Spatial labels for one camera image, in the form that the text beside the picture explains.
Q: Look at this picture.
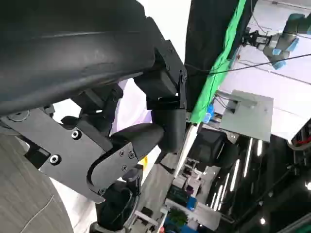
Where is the white desk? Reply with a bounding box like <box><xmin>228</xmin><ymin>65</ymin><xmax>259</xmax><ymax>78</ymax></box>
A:
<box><xmin>164</xmin><ymin>198</ymin><xmax>222</xmax><ymax>232</ymax></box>

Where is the green plant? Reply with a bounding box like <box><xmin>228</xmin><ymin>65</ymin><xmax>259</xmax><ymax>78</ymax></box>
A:
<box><xmin>167</xmin><ymin>208</ymin><xmax>188</xmax><ymax>227</ymax></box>

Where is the black office chair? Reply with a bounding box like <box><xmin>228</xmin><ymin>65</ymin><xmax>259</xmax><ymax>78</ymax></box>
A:
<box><xmin>189</xmin><ymin>130</ymin><xmax>240</xmax><ymax>172</ymax></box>

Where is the black curtain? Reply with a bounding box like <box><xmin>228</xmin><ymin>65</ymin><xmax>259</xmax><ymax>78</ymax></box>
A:
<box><xmin>184</xmin><ymin>0</ymin><xmax>259</xmax><ymax>111</ymax></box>

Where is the grey metal plate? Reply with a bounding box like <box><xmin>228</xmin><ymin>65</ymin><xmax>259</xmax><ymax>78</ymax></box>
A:
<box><xmin>218</xmin><ymin>89</ymin><xmax>275</xmax><ymax>143</ymax></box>

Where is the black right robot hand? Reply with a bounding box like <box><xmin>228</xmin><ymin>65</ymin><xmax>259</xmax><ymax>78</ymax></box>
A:
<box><xmin>96</xmin><ymin>169</ymin><xmax>143</xmax><ymax>231</ymax></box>

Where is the thin black hanging cable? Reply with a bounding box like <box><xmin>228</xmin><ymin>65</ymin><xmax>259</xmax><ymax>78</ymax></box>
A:
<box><xmin>186</xmin><ymin>53</ymin><xmax>311</xmax><ymax>75</ymax></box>

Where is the green cloth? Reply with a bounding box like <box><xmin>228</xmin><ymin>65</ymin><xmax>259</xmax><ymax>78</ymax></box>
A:
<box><xmin>189</xmin><ymin>0</ymin><xmax>246</xmax><ymax>125</ymax></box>

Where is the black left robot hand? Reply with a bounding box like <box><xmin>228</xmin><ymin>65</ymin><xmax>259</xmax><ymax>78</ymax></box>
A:
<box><xmin>0</xmin><ymin>0</ymin><xmax>188</xmax><ymax>204</ymax></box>

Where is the lilac plate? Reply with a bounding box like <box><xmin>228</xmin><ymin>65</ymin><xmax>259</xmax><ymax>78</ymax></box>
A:
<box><xmin>118</xmin><ymin>79</ymin><xmax>153</xmax><ymax>132</ymax></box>

